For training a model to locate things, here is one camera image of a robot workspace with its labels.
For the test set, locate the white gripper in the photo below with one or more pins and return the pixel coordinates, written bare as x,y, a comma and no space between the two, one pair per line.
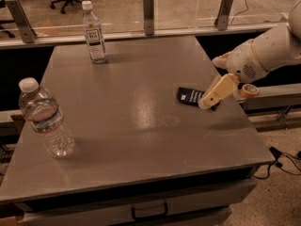
241,61

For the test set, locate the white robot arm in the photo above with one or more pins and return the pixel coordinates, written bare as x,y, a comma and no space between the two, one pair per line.
281,45

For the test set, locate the tall clear bottle white label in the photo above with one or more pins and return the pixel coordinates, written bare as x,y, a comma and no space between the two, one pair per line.
93,33

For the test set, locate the clear water bottle red label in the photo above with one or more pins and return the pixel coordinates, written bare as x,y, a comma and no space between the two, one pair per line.
40,108

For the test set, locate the orange masking tape roll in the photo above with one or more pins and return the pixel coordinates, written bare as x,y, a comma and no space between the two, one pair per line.
249,91

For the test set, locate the right metal glass bracket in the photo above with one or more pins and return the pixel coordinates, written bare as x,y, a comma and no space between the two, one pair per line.
222,19

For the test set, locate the metal glass bracket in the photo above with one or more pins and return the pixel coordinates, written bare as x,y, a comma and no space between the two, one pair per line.
148,12
26,31
222,19

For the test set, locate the middle metal glass bracket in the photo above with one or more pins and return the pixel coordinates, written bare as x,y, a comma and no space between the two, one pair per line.
148,12

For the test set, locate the grey drawer with black handle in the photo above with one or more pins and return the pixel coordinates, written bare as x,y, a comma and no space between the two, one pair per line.
199,206

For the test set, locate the left metal glass bracket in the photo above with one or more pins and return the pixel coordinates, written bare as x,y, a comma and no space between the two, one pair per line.
26,31

